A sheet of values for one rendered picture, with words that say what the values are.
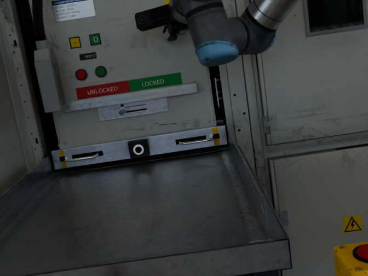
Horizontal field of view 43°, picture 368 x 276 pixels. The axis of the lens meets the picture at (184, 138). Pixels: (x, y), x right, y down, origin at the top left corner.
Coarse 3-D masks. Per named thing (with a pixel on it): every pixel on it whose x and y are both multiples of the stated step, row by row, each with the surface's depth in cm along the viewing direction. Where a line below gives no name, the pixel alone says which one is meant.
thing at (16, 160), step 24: (0, 24) 137; (0, 72) 137; (0, 96) 135; (0, 120) 134; (24, 120) 142; (0, 144) 133; (24, 144) 145; (0, 168) 131; (24, 168) 144; (0, 192) 130
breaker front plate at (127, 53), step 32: (96, 0) 135; (128, 0) 135; (160, 0) 135; (64, 32) 137; (96, 32) 137; (128, 32) 137; (160, 32) 137; (64, 64) 139; (96, 64) 139; (128, 64) 139; (160, 64) 139; (192, 64) 139; (192, 96) 141; (64, 128) 143; (96, 128) 143; (128, 128) 143; (160, 128) 143; (192, 128) 143
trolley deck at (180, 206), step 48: (48, 192) 127; (96, 192) 121; (144, 192) 115; (192, 192) 109; (48, 240) 93; (96, 240) 90; (144, 240) 86; (192, 240) 83; (240, 240) 80; (288, 240) 78
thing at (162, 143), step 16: (208, 128) 142; (224, 128) 142; (96, 144) 143; (112, 144) 143; (160, 144) 143; (176, 144) 143; (192, 144) 143; (224, 144) 143; (80, 160) 144; (96, 160) 144; (112, 160) 144
